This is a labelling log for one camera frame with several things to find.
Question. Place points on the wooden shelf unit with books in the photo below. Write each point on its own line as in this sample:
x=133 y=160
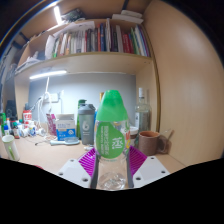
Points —
x=100 y=63

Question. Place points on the clear bottle with green cap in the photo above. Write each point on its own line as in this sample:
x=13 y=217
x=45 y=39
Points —
x=111 y=140

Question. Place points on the brown mug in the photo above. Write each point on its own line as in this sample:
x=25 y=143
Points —
x=148 y=143

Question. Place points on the flat round red coaster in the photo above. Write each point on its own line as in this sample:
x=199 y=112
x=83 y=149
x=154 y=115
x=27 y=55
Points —
x=37 y=167

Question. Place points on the long ceiling light tube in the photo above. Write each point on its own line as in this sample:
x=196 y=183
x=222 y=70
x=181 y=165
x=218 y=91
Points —
x=57 y=15

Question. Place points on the clear glass bottle white cap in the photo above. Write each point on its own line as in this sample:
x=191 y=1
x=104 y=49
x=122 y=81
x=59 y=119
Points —
x=143 y=116

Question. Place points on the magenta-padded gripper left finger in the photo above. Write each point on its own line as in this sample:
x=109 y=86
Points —
x=75 y=171

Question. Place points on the magenta packet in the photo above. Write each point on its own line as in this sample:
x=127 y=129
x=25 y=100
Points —
x=51 y=124

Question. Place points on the dark green bottle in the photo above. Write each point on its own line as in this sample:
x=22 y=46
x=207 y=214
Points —
x=81 y=101

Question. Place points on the white-lidded brown jar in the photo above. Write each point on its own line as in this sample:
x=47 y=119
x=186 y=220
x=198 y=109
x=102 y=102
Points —
x=134 y=130

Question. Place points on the grey shaker bottle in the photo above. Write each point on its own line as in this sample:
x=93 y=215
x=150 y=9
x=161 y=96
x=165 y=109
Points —
x=86 y=126

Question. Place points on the under-shelf light strip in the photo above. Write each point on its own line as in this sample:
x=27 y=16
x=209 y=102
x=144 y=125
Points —
x=48 y=74

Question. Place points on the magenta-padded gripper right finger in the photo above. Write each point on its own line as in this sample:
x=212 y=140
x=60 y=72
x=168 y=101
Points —
x=150 y=170

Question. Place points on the white power strip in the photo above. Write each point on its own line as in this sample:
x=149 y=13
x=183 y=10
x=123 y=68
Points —
x=53 y=97

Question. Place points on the green canister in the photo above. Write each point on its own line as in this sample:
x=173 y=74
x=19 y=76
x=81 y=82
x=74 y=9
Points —
x=2 y=121

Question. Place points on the light blue hair brush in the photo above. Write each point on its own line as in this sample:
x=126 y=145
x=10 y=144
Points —
x=66 y=141

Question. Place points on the blue and white carton box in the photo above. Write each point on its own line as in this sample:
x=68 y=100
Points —
x=65 y=128

